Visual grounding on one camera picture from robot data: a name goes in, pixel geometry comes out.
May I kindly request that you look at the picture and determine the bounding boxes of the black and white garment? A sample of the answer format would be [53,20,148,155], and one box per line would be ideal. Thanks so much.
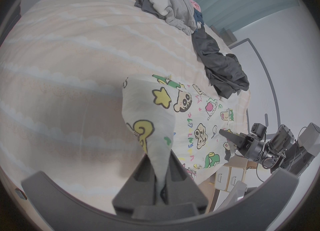
[191,26,250,100]

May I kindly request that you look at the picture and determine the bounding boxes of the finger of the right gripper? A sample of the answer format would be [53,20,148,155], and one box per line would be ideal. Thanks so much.
[219,129,242,148]

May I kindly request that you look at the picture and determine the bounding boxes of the pile of clothes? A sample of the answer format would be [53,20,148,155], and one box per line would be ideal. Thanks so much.
[128,0,206,36]

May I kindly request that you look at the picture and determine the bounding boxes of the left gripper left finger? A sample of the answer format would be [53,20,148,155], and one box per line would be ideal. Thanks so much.
[112,153,158,213]

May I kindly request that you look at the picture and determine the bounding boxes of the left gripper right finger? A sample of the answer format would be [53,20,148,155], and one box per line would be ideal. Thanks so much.
[165,148,209,210]

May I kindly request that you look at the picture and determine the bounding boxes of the bed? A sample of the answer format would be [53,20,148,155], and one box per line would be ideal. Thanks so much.
[0,0,282,199]

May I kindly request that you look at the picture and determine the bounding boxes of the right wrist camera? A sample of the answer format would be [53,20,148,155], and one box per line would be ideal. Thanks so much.
[251,123,267,138]

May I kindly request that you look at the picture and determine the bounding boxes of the white printed pyjama top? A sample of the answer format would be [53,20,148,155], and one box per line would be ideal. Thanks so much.
[121,73,237,204]

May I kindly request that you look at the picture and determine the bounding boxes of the grey bedside table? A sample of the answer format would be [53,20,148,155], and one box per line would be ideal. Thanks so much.
[220,29,237,49]

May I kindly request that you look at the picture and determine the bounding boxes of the black cable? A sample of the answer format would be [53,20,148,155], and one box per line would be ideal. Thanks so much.
[255,160,266,183]

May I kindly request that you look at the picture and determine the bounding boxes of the white chest of drawers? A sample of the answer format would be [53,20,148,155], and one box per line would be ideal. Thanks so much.
[214,161,248,193]

